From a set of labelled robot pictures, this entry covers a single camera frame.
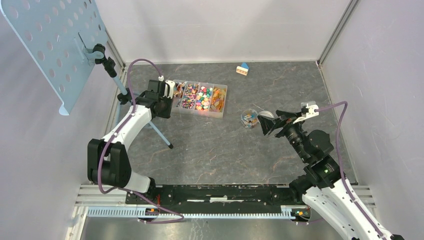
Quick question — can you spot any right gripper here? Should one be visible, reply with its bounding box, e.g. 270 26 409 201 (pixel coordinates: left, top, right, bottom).
256 110 310 162

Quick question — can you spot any clear round plastic jar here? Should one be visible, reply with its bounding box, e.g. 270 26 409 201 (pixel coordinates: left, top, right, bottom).
241 109 259 129

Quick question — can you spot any round jar lid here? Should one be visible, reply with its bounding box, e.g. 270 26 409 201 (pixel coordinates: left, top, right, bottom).
257 110 275 120

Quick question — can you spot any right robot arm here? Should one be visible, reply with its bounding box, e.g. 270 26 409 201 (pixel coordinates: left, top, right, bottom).
257 105 403 240

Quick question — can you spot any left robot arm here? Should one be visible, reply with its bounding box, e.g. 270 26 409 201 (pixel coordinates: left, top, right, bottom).
87 79 176 204

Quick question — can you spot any clear compartment candy box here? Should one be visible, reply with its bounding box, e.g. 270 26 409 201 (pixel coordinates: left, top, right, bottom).
171 80 228 119

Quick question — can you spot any toy block house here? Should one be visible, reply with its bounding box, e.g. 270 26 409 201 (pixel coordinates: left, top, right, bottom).
236 62 250 76

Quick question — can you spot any light blue perforated board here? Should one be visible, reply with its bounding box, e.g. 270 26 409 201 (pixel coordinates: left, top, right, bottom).
0 0 108 116

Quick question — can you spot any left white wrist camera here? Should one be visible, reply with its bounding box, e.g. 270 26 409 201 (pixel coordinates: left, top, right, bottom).
158 75 176 99

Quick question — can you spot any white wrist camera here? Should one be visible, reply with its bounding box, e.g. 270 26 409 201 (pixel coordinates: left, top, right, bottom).
293 101 320 124
158 75 176 99

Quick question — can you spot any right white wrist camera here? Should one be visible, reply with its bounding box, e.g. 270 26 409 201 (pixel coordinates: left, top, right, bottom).
293 101 320 124

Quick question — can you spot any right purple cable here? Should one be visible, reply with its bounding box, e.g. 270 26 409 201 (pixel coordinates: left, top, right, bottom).
314 100 388 240

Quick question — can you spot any purple cable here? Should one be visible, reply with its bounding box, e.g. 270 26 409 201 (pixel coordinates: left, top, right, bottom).
97 58 185 225
314 100 388 240

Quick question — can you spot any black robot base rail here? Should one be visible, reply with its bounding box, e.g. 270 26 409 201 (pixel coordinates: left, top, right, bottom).
125 184 312 218

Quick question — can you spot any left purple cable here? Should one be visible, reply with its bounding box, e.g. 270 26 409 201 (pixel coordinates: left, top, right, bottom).
97 58 185 225

